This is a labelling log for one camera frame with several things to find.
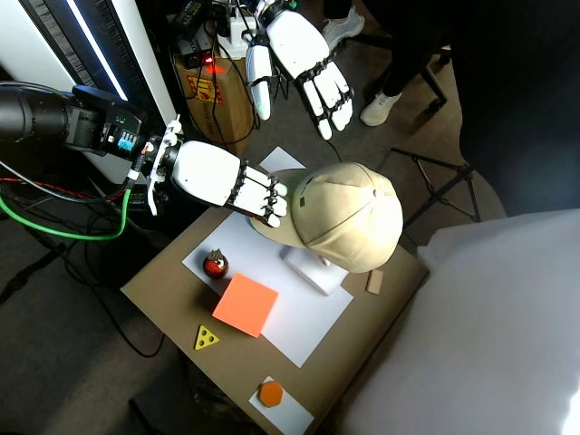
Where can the white cloth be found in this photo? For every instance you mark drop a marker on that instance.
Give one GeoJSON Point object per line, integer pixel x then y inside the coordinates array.
{"type": "Point", "coordinates": [476, 340]}

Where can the black tripod stand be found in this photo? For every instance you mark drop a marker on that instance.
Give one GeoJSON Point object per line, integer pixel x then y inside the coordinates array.
{"type": "Point", "coordinates": [430, 159]}

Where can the red toy fruit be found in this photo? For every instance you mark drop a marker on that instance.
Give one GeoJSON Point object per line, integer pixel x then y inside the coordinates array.
{"type": "Point", "coordinates": [214, 267]}

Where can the small wooden block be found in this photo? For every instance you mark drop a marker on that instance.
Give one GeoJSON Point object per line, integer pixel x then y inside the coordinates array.
{"type": "Point", "coordinates": [374, 282]}

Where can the person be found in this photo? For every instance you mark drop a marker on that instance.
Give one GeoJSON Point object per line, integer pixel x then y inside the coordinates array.
{"type": "Point", "coordinates": [380, 109]}

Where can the large white paper sheet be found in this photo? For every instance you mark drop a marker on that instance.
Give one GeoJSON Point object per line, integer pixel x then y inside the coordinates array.
{"type": "Point", "coordinates": [299, 317]}

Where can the white power strip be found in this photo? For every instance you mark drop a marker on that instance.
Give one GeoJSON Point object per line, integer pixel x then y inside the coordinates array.
{"type": "Point", "coordinates": [238, 31]}

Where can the black power adapter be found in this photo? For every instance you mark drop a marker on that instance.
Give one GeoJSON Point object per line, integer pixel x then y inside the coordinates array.
{"type": "Point", "coordinates": [192, 11]}

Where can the orange square block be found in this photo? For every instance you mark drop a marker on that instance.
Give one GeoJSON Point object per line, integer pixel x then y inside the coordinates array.
{"type": "Point", "coordinates": [244, 303]}

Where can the black chair base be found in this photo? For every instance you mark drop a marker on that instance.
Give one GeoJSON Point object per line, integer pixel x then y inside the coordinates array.
{"type": "Point", "coordinates": [432, 106]}

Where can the cardboard box with label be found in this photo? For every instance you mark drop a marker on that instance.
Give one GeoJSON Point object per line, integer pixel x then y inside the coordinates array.
{"type": "Point", "coordinates": [222, 109]}

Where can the small white paper sheet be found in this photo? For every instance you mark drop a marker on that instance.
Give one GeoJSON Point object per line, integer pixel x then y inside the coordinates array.
{"type": "Point", "coordinates": [290, 414]}

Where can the yellow triangle with holes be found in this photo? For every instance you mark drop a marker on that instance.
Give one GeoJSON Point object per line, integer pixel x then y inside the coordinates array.
{"type": "Point", "coordinates": [205, 340]}

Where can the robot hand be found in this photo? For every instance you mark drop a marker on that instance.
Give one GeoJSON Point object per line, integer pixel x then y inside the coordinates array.
{"type": "Point", "coordinates": [296, 45]}
{"type": "Point", "coordinates": [208, 172]}

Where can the beige baseball cap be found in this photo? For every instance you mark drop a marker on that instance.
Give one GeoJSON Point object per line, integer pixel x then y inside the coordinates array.
{"type": "Point", "coordinates": [344, 213]}

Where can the black device with red light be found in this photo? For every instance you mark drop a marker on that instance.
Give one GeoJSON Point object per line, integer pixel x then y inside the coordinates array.
{"type": "Point", "coordinates": [195, 56]}

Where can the dark plastic bag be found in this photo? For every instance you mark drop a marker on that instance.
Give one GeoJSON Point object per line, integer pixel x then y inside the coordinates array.
{"type": "Point", "coordinates": [208, 399]}

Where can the white frame with light strip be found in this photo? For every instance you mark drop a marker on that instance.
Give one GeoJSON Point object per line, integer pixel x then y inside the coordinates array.
{"type": "Point", "coordinates": [41, 45]}

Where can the orange hexagon block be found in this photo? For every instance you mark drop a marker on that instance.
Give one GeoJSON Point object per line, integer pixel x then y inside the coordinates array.
{"type": "Point", "coordinates": [270, 394]}

